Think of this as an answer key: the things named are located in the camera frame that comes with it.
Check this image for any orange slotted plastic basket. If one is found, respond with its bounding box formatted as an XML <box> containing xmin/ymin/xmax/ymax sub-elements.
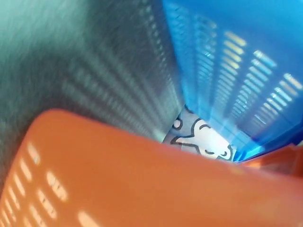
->
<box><xmin>0</xmin><ymin>108</ymin><xmax>303</xmax><ymax>227</ymax></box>

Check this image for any grey-green slotted plastic basket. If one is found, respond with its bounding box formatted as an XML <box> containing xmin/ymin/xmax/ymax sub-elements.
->
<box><xmin>0</xmin><ymin>0</ymin><xmax>183</xmax><ymax>190</ymax></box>

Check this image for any blue slotted plastic basket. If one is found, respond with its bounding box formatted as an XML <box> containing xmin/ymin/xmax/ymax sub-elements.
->
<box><xmin>161</xmin><ymin>0</ymin><xmax>303</xmax><ymax>163</ymax></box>

